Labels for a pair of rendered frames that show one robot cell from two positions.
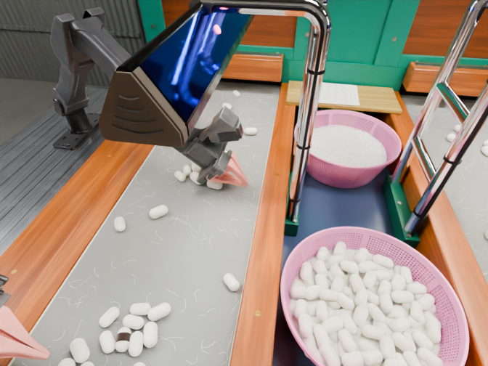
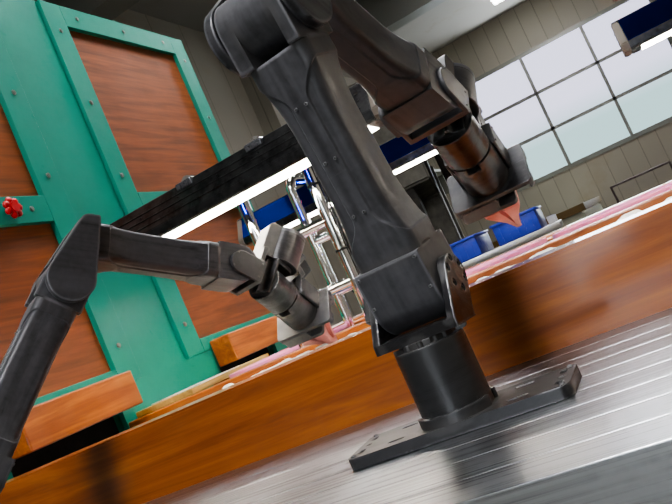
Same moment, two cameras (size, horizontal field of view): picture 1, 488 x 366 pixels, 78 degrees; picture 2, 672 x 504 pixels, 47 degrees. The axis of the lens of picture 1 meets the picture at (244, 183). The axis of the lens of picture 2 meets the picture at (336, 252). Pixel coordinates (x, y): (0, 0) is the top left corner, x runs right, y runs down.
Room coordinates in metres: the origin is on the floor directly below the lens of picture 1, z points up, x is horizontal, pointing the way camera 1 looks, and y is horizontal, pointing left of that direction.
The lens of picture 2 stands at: (0.13, 1.28, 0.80)
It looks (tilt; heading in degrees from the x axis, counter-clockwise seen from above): 4 degrees up; 283
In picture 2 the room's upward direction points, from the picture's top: 24 degrees counter-clockwise
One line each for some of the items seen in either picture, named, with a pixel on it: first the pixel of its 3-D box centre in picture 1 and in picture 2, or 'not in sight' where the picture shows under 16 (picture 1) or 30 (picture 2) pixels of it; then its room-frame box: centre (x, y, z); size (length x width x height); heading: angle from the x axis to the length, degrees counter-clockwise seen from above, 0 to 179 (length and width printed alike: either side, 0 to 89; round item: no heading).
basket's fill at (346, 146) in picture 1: (340, 153); not in sight; (0.65, -0.26, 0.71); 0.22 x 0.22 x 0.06
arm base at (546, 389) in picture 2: not in sight; (445, 379); (0.23, 0.63, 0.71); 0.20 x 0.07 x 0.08; 170
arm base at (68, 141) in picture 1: (77, 120); not in sight; (0.82, 0.52, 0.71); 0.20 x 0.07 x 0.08; 170
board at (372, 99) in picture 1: (340, 96); (207, 383); (0.87, -0.30, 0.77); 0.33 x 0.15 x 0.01; 80
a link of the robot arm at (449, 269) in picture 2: not in sight; (415, 307); (0.23, 0.62, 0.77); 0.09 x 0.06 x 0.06; 161
